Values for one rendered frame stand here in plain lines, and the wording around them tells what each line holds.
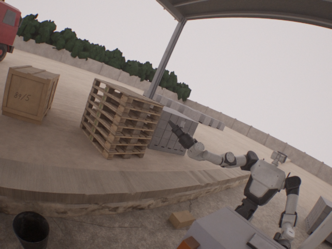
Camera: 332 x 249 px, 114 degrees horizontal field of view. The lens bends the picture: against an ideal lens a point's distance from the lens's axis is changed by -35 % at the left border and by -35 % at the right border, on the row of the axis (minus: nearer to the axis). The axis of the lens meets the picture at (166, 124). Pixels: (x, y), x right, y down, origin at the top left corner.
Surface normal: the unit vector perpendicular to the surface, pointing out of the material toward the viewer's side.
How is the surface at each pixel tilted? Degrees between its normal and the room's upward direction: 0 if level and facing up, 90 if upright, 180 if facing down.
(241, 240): 0
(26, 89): 90
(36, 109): 90
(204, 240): 90
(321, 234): 100
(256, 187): 74
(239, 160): 52
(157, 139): 90
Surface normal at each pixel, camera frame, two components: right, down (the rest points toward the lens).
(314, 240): -0.77, -0.03
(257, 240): 0.38, -0.91
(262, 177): -0.62, -0.45
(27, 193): 0.58, 0.35
